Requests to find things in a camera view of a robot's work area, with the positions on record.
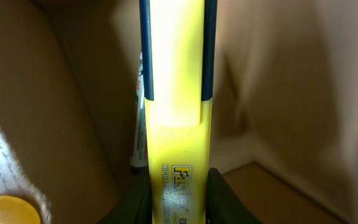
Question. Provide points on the black white marker pen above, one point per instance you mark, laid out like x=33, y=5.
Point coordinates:
x=138, y=159

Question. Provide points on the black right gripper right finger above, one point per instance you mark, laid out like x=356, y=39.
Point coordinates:
x=222, y=204

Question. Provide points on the yellow highlighter pen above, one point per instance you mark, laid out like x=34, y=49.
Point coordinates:
x=178, y=43

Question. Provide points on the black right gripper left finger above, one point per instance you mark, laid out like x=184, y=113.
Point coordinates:
x=135, y=206

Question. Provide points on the open cardboard box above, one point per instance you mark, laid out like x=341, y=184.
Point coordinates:
x=285, y=105

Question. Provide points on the small yellow tape roll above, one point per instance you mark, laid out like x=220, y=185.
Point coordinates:
x=14, y=210

